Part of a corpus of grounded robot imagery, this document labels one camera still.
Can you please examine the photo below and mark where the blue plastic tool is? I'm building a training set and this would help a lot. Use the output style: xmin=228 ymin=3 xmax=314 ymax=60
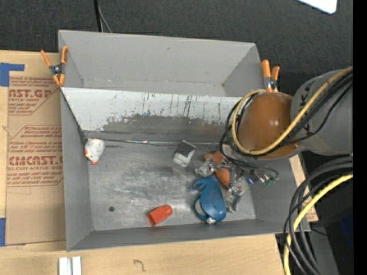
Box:
xmin=190 ymin=175 xmax=228 ymax=226

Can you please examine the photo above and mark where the grey metal bin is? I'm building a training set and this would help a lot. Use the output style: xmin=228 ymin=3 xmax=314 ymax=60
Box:
xmin=58 ymin=29 xmax=312 ymax=252

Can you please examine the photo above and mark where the brown cardboard board red print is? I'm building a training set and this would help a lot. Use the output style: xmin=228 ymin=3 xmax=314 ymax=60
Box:
xmin=0 ymin=49 xmax=319 ymax=248

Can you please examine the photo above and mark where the orange toy carrot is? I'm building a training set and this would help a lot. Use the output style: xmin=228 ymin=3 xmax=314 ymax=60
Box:
xmin=204 ymin=150 xmax=232 ymax=188

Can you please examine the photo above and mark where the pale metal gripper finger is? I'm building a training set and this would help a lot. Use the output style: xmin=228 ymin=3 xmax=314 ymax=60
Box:
xmin=194 ymin=156 xmax=228 ymax=178
xmin=225 ymin=184 xmax=245 ymax=213

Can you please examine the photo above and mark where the red-orange plastic cap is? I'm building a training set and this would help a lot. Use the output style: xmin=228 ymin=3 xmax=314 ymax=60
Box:
xmin=146 ymin=204 xmax=174 ymax=227

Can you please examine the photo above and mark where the grey and white small box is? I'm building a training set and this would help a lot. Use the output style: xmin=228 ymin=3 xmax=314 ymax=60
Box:
xmin=173 ymin=140 xmax=197 ymax=166

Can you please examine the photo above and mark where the white toy chicken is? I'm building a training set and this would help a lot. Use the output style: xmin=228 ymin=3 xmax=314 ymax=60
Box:
xmin=84 ymin=138 xmax=106 ymax=166

